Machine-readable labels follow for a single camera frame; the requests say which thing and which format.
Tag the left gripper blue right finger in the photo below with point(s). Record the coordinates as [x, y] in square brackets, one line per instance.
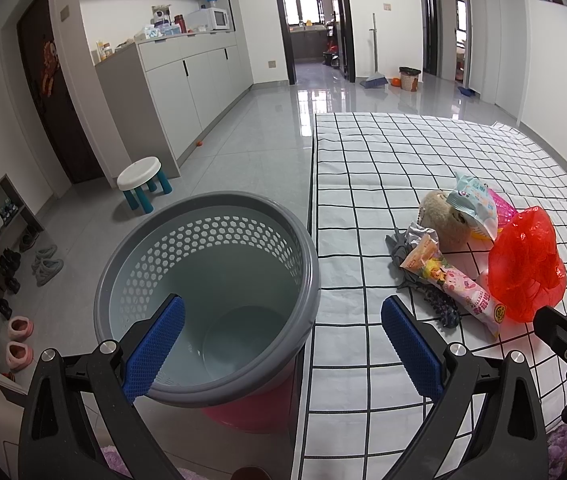
[509, 441]

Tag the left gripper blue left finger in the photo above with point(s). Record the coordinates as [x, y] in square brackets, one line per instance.
[57, 440]

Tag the red plastic bag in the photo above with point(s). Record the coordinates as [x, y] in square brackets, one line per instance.
[525, 270]

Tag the pink snack wrapper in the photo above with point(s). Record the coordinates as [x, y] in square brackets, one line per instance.
[428, 263]

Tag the pink plastic shuttlecock basket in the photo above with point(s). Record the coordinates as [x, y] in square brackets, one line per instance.
[491, 213]

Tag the light blue snack bag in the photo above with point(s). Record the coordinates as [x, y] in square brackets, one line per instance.
[471, 198]

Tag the trash bin with black bag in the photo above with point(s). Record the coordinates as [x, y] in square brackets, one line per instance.
[409, 78]

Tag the grey perforated laundry basket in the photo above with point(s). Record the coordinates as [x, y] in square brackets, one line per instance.
[248, 273]

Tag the grey cloth rag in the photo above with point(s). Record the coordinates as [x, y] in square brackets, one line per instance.
[399, 250]

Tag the grey sneakers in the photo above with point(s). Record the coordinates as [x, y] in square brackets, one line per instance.
[45, 265]

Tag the pink stool under basket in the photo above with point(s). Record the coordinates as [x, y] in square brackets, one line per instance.
[264, 412]

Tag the beige plush toy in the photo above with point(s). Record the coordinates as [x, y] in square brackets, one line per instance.
[437, 214]

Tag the white stool with teal legs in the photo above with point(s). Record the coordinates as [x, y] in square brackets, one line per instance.
[133, 179]

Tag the grey white cabinet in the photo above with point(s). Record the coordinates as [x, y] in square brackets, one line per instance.
[166, 94]

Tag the blue dustpan with broom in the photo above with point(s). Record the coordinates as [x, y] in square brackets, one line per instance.
[376, 79]

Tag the white microwave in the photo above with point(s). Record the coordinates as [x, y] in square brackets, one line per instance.
[208, 20]

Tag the dark brown door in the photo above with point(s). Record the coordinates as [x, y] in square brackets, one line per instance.
[51, 96]

